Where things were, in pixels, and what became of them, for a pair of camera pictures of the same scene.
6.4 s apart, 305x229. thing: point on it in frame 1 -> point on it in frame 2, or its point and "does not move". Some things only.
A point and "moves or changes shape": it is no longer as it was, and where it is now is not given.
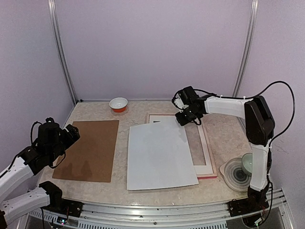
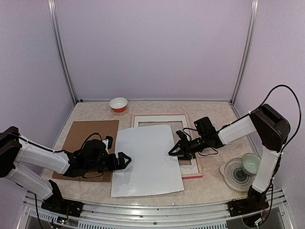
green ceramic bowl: (247, 163) does not move
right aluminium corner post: (247, 50) does not move
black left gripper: (75, 134) -> (121, 165)
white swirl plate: (234, 175) does not move
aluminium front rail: (211, 215) does not move
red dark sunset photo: (158, 156) moves or changes shape
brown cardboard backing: (90, 157) does not move
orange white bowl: (118, 104) does not move
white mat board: (207, 169) -> (184, 169)
